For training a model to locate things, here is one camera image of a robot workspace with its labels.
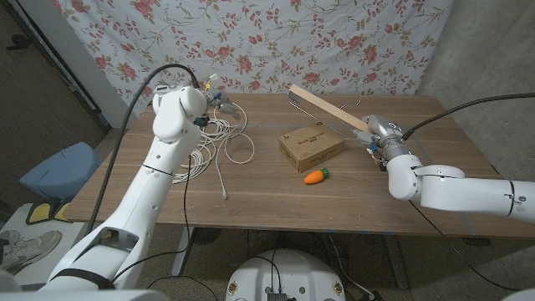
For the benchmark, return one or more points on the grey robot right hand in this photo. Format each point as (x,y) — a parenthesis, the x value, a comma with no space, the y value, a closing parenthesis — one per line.
(380,125)

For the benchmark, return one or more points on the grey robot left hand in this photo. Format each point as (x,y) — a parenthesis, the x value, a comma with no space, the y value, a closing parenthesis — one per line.
(223,100)

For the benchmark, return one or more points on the wooden stick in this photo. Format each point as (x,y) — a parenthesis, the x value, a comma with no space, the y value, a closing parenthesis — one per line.
(326,106)

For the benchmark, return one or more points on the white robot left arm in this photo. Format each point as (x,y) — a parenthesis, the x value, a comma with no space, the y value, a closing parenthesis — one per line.
(163,167)

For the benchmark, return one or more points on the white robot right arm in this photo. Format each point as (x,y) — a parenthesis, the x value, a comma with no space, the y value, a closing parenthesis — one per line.
(460,192)

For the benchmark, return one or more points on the brown cardboard package box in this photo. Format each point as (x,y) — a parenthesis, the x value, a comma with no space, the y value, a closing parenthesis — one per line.
(309,146)

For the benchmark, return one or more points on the orange toy carrot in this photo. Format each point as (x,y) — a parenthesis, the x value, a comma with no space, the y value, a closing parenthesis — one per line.
(314,177)

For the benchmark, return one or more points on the floral backdrop cloth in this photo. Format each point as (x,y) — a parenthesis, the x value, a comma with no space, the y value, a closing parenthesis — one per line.
(251,42)

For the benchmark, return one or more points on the metal table leg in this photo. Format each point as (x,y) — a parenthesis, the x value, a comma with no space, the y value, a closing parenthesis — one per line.
(183,251)
(397,263)

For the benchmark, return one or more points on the white robot torso base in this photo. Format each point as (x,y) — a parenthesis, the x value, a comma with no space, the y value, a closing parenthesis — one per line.
(288,271)

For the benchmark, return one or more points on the blue padded stool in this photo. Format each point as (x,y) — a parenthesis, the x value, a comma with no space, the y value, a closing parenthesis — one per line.
(62,171)

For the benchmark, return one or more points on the yellow and black slipper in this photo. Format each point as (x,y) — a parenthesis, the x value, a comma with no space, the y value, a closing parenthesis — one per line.
(39,212)

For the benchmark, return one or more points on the grey sneaker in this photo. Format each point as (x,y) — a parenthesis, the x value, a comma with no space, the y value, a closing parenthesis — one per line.
(29,248)

